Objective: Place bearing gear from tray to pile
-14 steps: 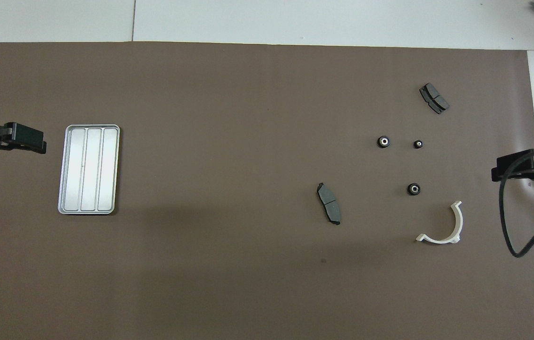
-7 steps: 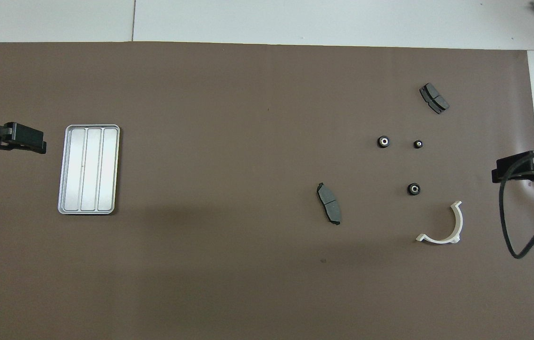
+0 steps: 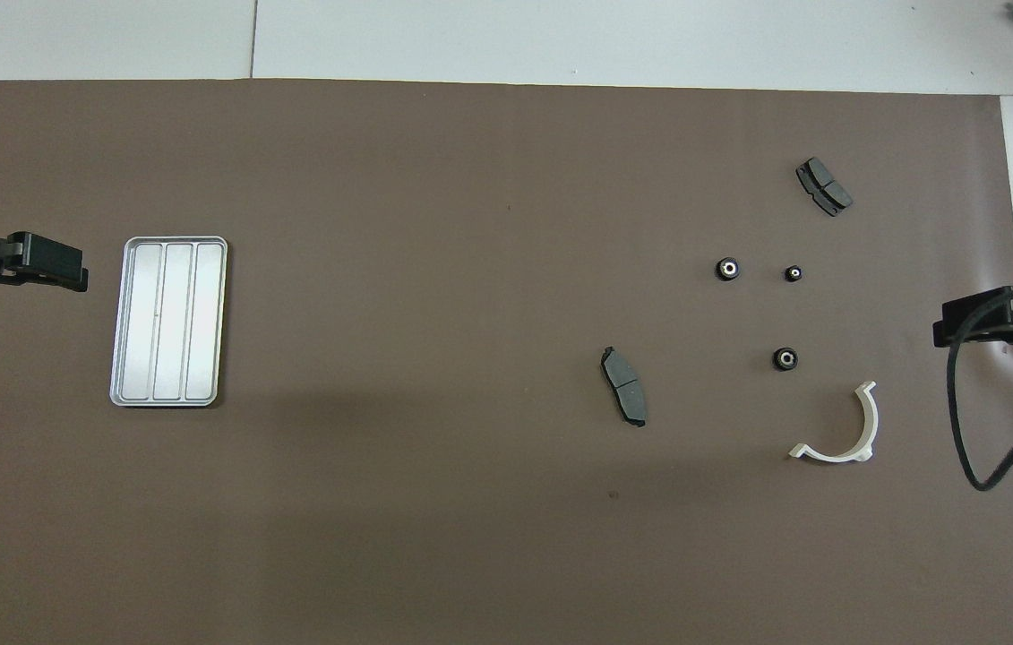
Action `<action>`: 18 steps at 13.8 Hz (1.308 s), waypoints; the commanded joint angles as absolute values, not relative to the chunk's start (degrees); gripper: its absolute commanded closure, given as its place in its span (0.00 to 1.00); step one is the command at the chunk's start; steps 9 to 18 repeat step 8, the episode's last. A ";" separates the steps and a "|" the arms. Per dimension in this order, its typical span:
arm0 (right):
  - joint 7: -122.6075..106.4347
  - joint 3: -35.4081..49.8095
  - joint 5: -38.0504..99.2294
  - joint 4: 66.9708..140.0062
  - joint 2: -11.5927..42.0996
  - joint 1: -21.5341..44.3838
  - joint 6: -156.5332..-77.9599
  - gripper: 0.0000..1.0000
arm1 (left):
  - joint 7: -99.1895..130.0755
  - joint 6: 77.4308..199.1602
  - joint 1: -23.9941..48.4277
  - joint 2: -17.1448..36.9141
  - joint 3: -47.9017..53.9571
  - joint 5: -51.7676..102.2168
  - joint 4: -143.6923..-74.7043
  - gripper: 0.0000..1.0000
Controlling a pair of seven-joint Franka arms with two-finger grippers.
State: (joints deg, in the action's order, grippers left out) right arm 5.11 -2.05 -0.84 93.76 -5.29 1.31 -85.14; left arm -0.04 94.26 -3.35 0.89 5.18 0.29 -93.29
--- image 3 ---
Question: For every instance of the black bearing gear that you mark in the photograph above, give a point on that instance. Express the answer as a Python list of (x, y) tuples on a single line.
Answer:
[(785, 359), (793, 273), (727, 269)]

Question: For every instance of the silver metal tray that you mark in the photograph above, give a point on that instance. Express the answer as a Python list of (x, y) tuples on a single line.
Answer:
[(166, 322)]

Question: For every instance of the dark grey brake pad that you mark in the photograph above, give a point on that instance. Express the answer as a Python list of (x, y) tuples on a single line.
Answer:
[(624, 385), (824, 186)]

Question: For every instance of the brown table mat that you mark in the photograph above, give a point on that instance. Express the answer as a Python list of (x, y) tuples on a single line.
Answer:
[(381, 502)]

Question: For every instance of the white curved plastic bracket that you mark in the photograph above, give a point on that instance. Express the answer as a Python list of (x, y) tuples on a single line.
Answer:
[(871, 421)]

